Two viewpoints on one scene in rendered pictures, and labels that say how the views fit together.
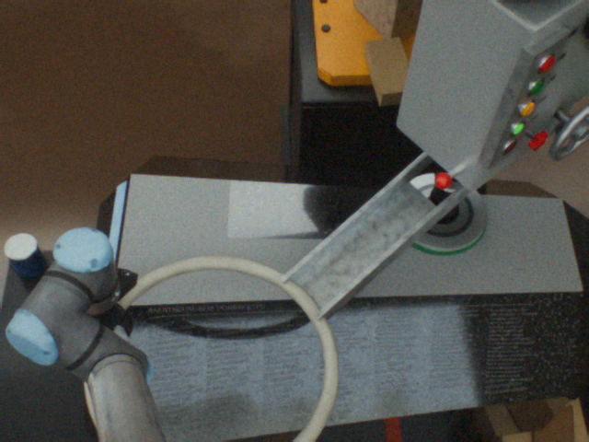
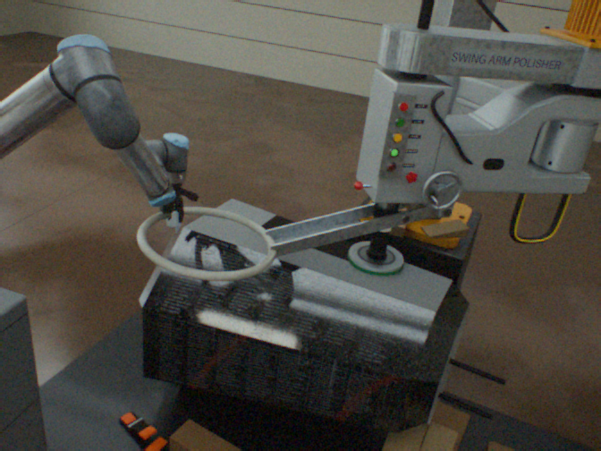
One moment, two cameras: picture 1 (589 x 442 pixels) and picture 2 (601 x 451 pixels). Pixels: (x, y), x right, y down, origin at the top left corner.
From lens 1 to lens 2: 1.30 m
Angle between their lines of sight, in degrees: 36
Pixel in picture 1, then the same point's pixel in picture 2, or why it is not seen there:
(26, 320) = not seen: hidden behind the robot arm
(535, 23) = (398, 81)
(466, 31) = (379, 98)
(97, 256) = (179, 140)
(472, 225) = (389, 265)
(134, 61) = not seen: hidden behind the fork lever
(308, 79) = not seen: hidden behind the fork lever
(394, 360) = (309, 313)
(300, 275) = (277, 237)
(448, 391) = (334, 345)
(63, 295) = (156, 143)
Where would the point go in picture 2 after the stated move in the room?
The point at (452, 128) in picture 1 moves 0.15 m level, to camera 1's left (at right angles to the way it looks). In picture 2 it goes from (371, 161) to (334, 149)
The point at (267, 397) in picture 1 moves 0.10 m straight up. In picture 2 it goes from (232, 307) to (232, 285)
